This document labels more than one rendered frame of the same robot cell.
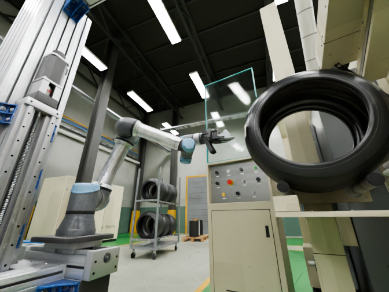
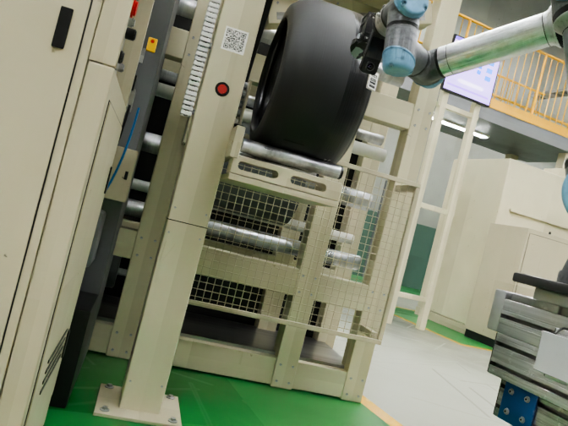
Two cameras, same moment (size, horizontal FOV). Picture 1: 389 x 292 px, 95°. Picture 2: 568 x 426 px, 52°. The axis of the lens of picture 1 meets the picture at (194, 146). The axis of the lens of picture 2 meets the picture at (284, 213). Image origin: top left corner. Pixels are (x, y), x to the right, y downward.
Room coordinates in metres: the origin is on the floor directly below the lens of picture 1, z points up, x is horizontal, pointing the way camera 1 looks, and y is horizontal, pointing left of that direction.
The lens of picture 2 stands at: (2.12, 0.93, 0.70)
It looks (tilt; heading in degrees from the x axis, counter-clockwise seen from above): 1 degrees up; 227
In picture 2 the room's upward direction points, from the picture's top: 14 degrees clockwise
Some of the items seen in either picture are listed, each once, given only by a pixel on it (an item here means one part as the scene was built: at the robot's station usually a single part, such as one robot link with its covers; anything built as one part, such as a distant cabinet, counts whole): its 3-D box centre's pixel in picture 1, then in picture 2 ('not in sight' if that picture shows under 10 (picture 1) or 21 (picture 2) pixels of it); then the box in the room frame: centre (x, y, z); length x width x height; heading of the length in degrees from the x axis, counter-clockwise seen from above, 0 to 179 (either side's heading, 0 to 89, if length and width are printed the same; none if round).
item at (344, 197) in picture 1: (318, 193); (229, 146); (0.96, -0.65, 0.90); 0.40 x 0.03 x 0.10; 60
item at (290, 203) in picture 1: (289, 205); (284, 177); (0.88, -0.44, 0.84); 0.36 x 0.09 x 0.06; 150
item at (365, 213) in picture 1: (327, 214); (272, 189); (0.81, -0.56, 0.80); 0.37 x 0.36 x 0.02; 60
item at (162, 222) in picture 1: (159, 210); not in sight; (4.84, 0.91, 0.96); 1.30 x 0.62 x 1.92; 163
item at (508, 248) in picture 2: not in sight; (527, 292); (-4.09, -1.77, 0.62); 0.90 x 0.56 x 1.25; 159
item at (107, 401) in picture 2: not in sight; (139, 403); (1.04, -0.67, 0.01); 0.27 x 0.27 x 0.02; 60
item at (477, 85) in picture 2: not in sight; (471, 71); (-2.84, -2.28, 2.60); 0.60 x 0.05 x 0.55; 159
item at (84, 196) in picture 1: (84, 196); not in sight; (0.88, 0.53, 0.88); 0.13 x 0.12 x 0.14; 7
